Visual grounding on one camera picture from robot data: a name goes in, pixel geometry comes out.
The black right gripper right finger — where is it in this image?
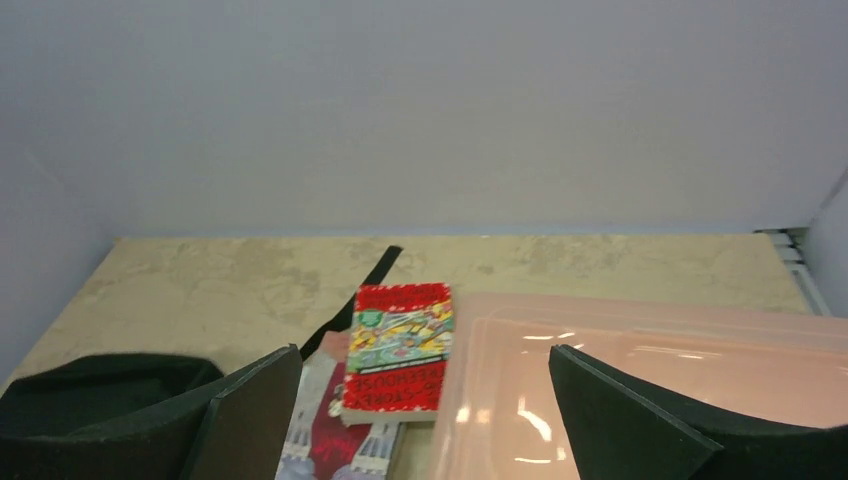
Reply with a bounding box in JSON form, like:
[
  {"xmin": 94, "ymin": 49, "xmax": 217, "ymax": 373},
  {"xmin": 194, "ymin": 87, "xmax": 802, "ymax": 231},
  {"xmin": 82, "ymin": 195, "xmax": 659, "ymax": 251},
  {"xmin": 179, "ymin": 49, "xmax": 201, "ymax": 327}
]
[{"xmin": 548, "ymin": 345, "xmax": 847, "ymax": 479}]

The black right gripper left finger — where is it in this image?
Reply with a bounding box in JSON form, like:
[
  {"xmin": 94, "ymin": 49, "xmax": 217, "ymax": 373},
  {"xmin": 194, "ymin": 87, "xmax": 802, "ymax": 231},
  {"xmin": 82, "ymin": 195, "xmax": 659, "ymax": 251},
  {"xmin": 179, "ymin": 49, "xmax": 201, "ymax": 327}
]
[{"xmin": 180, "ymin": 344, "xmax": 302, "ymax": 479}]

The black student backpack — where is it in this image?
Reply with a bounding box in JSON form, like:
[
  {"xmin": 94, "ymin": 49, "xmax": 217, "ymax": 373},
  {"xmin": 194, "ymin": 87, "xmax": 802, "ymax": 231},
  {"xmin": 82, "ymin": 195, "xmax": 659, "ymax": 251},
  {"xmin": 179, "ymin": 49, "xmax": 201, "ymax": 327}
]
[{"xmin": 0, "ymin": 245, "xmax": 404, "ymax": 480}]

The red treehouse paperback book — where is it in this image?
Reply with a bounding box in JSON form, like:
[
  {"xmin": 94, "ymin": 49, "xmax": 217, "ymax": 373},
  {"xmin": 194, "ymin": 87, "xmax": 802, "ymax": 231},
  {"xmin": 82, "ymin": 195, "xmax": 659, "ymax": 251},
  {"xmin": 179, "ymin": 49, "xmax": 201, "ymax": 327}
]
[{"xmin": 341, "ymin": 283, "xmax": 456, "ymax": 425}]

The white red castle book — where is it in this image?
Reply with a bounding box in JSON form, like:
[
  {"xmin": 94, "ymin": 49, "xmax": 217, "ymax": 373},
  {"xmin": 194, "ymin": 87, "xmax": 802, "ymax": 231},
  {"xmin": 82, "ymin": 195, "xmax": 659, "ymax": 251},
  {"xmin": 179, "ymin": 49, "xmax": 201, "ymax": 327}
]
[{"xmin": 275, "ymin": 332, "xmax": 405, "ymax": 480}]

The translucent pink plastic box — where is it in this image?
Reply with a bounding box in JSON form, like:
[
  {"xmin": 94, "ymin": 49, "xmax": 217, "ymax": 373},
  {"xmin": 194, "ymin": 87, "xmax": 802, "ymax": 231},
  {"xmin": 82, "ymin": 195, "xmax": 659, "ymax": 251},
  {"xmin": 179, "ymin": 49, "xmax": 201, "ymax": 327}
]
[{"xmin": 427, "ymin": 293, "xmax": 848, "ymax": 480}]

